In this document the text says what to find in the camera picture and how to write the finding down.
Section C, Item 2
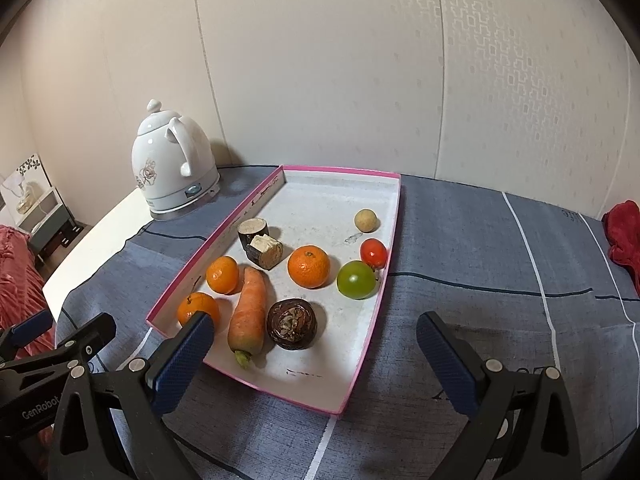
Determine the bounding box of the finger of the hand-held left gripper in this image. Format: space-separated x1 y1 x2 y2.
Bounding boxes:
52 312 117 375
0 308 55 361

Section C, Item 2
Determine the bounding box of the white floral ceramic kettle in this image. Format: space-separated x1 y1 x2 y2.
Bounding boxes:
131 99 222 222

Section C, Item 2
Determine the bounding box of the small yellow potato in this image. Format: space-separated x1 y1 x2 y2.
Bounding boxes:
354 209 380 233

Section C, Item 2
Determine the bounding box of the white bedside cabinet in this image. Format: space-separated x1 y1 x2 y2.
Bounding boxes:
0 180 83 263

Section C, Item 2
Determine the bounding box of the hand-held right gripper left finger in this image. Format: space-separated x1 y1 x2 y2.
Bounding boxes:
47 310 217 480

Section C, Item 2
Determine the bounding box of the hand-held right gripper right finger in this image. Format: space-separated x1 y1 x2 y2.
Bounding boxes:
416 311 583 480

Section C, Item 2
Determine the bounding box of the green tomato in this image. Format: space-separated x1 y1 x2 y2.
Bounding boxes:
336 260 379 301

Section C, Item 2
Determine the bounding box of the dark brown wrinkled fruit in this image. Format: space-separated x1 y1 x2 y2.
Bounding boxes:
266 298 318 351

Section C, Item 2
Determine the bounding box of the stemmed orange tangerine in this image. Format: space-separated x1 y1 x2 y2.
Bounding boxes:
177 291 221 328

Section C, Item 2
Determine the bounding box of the split dark sugarcane piece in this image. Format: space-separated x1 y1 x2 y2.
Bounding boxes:
246 234 285 271

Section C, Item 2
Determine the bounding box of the red tomato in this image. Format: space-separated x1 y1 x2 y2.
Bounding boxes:
360 238 389 270

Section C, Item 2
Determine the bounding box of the pink cardboard box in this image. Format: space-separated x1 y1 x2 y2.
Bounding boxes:
145 164 402 416

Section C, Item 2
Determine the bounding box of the grey blue tablecloth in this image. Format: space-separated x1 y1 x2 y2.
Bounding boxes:
54 162 640 480

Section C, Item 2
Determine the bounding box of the red bed blanket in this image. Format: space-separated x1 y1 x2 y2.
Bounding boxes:
0 225 56 361

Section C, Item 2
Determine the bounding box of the orange carrot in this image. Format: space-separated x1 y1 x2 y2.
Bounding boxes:
228 266 268 370

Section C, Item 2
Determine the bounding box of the floral picture card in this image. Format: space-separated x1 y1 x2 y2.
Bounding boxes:
15 152 51 186

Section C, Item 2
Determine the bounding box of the round dark sugarcane piece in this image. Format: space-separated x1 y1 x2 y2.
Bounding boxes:
238 217 271 253

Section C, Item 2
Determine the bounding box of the red cloth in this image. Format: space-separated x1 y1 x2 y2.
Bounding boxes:
601 200 640 296

